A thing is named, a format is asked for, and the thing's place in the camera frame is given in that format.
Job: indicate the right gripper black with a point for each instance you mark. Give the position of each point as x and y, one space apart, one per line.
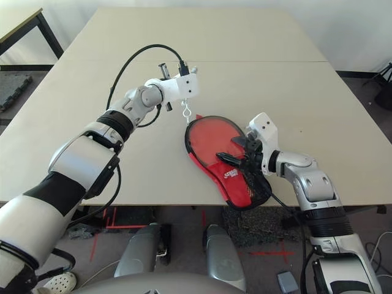
254 153

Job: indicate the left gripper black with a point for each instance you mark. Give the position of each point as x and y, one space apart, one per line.
164 71

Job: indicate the red ping-pong paddle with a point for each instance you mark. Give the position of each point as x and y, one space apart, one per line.
214 141

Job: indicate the red black paddle case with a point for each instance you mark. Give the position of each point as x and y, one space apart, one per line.
235 186

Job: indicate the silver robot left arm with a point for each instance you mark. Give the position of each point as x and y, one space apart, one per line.
85 159

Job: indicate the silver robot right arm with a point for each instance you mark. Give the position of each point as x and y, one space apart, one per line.
309 180

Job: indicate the short red floor tape strip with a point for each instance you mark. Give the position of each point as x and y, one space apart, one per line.
203 218

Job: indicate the dark speckled floor mat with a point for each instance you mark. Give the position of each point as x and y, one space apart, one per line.
260 228

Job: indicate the black table base beam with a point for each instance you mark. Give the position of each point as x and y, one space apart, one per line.
292 221

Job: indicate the grey robot right leg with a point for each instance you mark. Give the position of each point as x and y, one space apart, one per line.
223 254

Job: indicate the grey robot leg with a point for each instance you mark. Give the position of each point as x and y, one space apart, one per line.
137 248
223 254

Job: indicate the red floor tape cross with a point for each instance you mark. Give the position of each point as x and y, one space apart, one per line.
269 253

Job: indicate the grey robot left leg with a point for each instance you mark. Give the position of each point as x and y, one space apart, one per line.
137 248

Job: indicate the small grey floor box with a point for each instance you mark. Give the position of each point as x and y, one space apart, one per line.
287 281

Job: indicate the black foam floor mat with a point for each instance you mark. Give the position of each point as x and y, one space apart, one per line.
12 92

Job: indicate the grey robot torso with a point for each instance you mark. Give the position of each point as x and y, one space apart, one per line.
153 284

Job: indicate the white clog shoe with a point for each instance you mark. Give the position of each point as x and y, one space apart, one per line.
61 283

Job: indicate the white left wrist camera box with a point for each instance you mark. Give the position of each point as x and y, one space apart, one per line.
186 85

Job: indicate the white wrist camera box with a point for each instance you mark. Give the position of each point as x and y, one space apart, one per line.
186 85
263 127

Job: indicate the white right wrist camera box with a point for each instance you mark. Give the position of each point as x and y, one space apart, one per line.
263 127

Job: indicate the red floor tape frame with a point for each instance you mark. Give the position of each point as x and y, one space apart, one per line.
111 219

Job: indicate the beige side table black frame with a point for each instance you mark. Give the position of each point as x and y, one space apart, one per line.
18 24

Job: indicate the black camera tripod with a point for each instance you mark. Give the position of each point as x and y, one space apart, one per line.
386 75

